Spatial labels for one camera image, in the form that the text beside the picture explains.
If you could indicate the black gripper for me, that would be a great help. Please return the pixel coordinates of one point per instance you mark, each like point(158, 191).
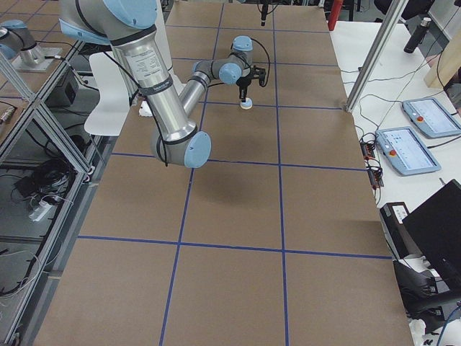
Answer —
point(243, 85)
point(264, 11)

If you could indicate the blue and cream bell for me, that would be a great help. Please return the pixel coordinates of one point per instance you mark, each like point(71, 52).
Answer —
point(247, 104)

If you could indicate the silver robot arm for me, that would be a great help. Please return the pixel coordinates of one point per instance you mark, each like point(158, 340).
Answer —
point(130, 27)

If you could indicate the red cylinder bottle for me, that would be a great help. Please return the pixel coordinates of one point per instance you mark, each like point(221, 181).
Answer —
point(334, 14)

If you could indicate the black water bottle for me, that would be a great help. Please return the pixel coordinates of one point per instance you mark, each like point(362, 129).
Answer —
point(418, 35)

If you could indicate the near blue teach pendant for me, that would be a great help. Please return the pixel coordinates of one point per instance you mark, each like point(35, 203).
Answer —
point(405, 151)

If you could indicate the blue teach pendant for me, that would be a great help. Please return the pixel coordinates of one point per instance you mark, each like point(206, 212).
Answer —
point(405, 151)
point(431, 118)

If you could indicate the black power adapter box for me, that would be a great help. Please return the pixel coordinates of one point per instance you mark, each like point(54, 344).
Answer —
point(64, 93)

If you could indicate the far blue teach pendant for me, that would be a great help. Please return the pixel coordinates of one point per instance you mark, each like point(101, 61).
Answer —
point(431, 118)

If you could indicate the wooden board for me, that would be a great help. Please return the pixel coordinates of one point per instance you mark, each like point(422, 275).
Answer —
point(447, 65)

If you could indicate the white power strip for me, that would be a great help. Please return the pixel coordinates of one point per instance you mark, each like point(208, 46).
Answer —
point(41, 210)

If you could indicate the black laptop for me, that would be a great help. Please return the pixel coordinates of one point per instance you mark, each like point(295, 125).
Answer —
point(435, 228)

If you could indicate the white camera pole with base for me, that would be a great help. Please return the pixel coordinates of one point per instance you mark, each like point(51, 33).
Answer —
point(162, 54)

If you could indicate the aluminium frame post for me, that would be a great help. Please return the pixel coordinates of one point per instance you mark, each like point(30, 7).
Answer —
point(382, 37)

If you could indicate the black electronics board with wires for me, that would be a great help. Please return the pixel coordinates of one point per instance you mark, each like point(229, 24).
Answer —
point(368, 145)

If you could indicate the grey robot base mount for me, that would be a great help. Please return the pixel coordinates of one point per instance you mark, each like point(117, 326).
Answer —
point(19, 46)

